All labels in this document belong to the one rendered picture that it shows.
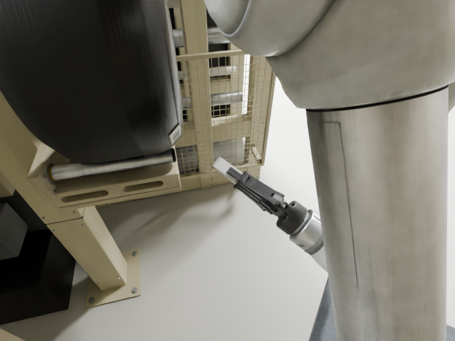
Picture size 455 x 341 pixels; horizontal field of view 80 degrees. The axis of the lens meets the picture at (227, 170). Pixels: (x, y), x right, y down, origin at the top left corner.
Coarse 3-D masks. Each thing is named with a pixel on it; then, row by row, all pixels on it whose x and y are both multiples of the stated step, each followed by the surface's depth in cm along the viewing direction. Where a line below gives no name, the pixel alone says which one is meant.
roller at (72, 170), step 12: (144, 156) 79; (156, 156) 79; (168, 156) 80; (60, 168) 75; (72, 168) 75; (84, 168) 76; (96, 168) 76; (108, 168) 77; (120, 168) 78; (132, 168) 79; (60, 180) 76
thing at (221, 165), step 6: (216, 162) 63; (222, 162) 64; (228, 162) 64; (216, 168) 63; (222, 168) 63; (228, 168) 63; (234, 168) 64; (222, 174) 63; (228, 174) 63; (234, 180) 63
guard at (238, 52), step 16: (224, 80) 120; (272, 80) 125; (192, 96) 122; (240, 96) 128; (256, 96) 130; (272, 96) 131; (240, 112) 134; (208, 128) 136; (192, 160) 149; (240, 160) 158; (192, 176) 156
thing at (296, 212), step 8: (280, 208) 59; (288, 208) 59; (296, 208) 60; (304, 208) 61; (280, 216) 63; (288, 216) 59; (296, 216) 59; (304, 216) 59; (280, 224) 60; (288, 224) 59; (296, 224) 59; (288, 232) 61
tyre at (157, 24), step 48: (0, 0) 39; (48, 0) 40; (96, 0) 41; (144, 0) 44; (0, 48) 41; (48, 48) 42; (96, 48) 44; (144, 48) 46; (48, 96) 46; (96, 96) 48; (144, 96) 50; (48, 144) 56; (96, 144) 57; (144, 144) 61
